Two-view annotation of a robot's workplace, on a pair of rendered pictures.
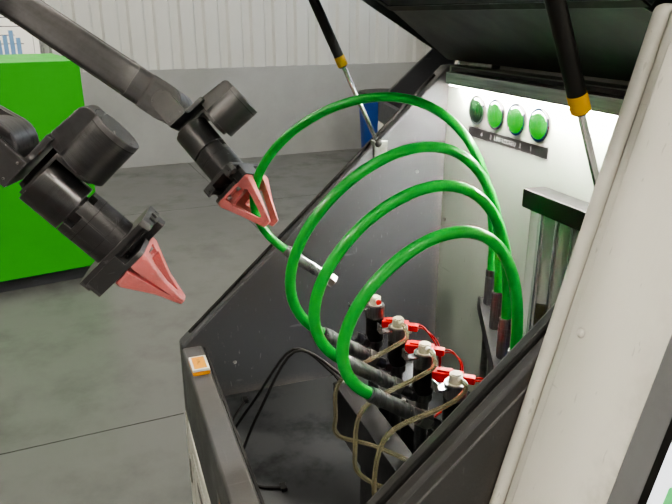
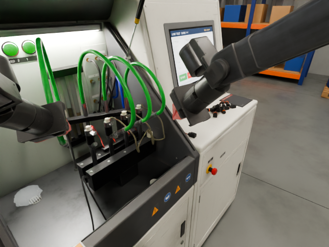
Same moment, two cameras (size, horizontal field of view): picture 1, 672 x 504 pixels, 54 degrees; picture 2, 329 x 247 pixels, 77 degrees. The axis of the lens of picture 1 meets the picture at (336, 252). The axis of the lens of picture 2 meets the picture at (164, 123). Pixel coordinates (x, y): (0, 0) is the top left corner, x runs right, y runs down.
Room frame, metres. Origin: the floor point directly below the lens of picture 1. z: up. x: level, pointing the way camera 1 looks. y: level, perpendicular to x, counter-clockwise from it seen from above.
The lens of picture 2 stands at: (0.98, 0.62, 1.50)
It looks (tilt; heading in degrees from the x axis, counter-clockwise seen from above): 29 degrees down; 241
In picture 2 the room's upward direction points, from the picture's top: straight up
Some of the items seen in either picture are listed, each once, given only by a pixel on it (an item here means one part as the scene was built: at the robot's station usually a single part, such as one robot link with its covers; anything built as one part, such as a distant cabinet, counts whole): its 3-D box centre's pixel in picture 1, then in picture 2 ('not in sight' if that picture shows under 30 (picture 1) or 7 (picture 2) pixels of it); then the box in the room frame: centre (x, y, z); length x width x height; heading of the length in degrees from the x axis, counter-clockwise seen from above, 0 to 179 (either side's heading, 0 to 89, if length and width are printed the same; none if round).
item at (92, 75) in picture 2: not in sight; (100, 79); (0.77, -0.39, 1.20); 0.13 x 0.03 x 0.31; 20
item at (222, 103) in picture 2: not in sight; (220, 107); (0.17, -0.18, 1.01); 0.23 x 0.11 x 0.06; 20
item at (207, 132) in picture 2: not in sight; (216, 115); (0.20, -0.16, 0.97); 0.70 x 0.22 x 0.03; 20
